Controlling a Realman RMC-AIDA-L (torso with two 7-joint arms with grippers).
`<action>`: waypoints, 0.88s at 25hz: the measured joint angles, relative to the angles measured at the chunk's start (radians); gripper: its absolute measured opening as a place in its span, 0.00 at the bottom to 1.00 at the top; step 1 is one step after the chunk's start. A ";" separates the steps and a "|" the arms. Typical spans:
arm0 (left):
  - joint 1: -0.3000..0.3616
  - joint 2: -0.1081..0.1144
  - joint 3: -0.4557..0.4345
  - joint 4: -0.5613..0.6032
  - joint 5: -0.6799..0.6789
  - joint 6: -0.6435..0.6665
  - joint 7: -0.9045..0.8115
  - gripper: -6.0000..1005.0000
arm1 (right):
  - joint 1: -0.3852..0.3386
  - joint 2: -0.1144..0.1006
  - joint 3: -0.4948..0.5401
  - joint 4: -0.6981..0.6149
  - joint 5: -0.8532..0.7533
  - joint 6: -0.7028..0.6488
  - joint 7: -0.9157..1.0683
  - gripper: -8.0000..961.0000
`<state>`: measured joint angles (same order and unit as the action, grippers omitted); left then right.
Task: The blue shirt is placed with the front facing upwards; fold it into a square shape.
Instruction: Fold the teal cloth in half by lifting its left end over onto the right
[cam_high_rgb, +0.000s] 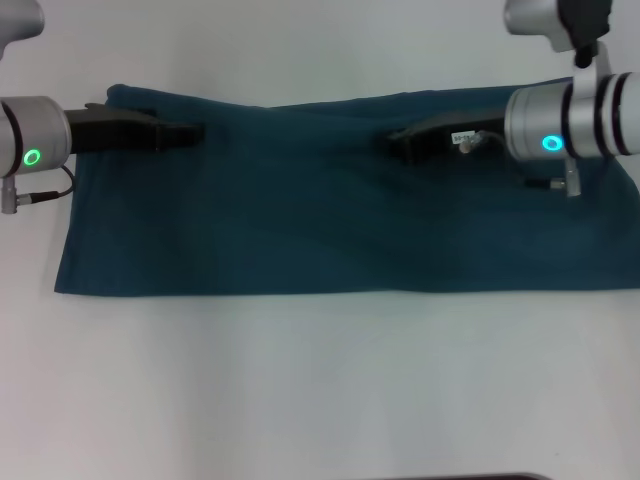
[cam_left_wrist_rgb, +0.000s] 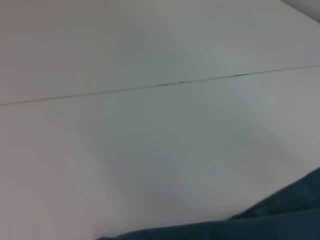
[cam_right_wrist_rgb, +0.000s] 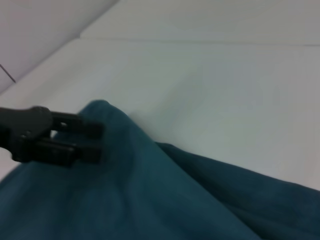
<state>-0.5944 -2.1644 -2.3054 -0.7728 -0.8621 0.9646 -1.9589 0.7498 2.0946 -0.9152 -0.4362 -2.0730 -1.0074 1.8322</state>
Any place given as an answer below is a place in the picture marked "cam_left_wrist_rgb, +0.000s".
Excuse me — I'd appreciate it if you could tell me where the teal printed t-shirt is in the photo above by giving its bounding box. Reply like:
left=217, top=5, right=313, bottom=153
left=96, top=167, right=320, bottom=240

